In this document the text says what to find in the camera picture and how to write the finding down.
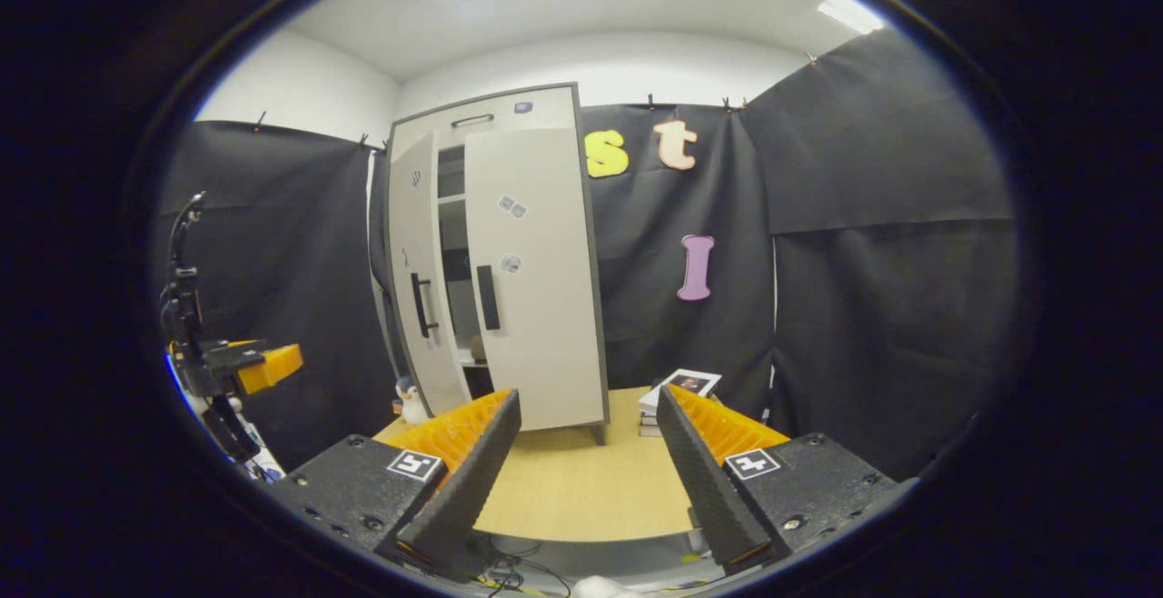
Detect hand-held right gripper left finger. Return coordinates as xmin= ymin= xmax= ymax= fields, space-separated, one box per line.
xmin=270 ymin=387 xmax=523 ymax=573

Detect black cables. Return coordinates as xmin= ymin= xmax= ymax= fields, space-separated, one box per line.
xmin=471 ymin=533 xmax=575 ymax=598

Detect white cloth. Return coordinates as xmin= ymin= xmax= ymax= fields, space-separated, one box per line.
xmin=572 ymin=575 xmax=648 ymax=598

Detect small ceiling light panel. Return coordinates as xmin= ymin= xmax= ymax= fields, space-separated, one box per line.
xmin=816 ymin=0 xmax=887 ymax=35

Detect black backdrop cloth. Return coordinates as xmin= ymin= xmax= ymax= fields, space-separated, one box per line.
xmin=154 ymin=27 xmax=1019 ymax=481

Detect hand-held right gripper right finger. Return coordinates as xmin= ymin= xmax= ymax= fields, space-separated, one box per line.
xmin=656 ymin=384 xmax=900 ymax=578

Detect plush penguin toy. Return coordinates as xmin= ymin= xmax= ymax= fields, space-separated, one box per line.
xmin=393 ymin=375 xmax=431 ymax=426

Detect white cabinet drawer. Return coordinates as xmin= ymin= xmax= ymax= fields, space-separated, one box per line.
xmin=393 ymin=85 xmax=582 ymax=150

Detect white board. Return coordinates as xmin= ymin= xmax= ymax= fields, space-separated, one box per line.
xmin=238 ymin=439 xmax=284 ymax=481

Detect white shoe cabinet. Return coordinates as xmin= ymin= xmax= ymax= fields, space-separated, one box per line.
xmin=382 ymin=82 xmax=611 ymax=446

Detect white cabinet door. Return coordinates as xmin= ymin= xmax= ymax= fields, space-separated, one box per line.
xmin=463 ymin=128 xmax=608 ymax=431
xmin=389 ymin=132 xmax=471 ymax=417

